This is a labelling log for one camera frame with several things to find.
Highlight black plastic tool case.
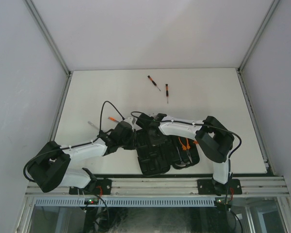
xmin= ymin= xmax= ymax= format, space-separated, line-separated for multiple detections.
xmin=136 ymin=130 xmax=200 ymax=176

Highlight orange handled needle-nose pliers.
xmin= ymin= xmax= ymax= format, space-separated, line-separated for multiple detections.
xmin=178 ymin=137 xmax=193 ymax=164

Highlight small claw hammer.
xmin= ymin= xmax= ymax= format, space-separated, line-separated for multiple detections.
xmin=172 ymin=161 xmax=194 ymax=170

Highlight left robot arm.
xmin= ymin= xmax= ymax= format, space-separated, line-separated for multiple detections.
xmin=23 ymin=117 xmax=135 ymax=194

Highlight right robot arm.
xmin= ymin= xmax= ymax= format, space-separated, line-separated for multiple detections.
xmin=137 ymin=113 xmax=238 ymax=194

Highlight small orange chisel bit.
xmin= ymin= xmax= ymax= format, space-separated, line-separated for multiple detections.
xmin=108 ymin=117 xmax=120 ymax=123

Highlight small orange precision screwdriver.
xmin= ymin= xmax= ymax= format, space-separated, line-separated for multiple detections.
xmin=147 ymin=75 xmax=161 ymax=91

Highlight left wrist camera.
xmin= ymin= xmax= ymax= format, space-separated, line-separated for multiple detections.
xmin=124 ymin=116 xmax=136 ymax=130

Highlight left camera cable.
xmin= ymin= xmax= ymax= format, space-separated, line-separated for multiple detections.
xmin=23 ymin=100 xmax=126 ymax=183

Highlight camera cable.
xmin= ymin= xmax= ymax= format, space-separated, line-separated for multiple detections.
xmin=23 ymin=100 xmax=126 ymax=183
xmin=130 ymin=111 xmax=242 ymax=202

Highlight aluminium frame rail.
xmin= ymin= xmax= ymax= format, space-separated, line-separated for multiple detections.
xmin=25 ymin=177 xmax=289 ymax=196

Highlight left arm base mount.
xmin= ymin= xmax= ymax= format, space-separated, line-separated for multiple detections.
xmin=69 ymin=167 xmax=112 ymax=197

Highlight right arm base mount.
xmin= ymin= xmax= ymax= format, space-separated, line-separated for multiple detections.
xmin=197 ymin=179 xmax=243 ymax=196

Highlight right camera cable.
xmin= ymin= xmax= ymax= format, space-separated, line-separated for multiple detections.
xmin=130 ymin=111 xmax=242 ymax=202

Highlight blue slotted cable duct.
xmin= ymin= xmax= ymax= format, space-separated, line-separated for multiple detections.
xmin=34 ymin=197 xmax=215 ymax=207

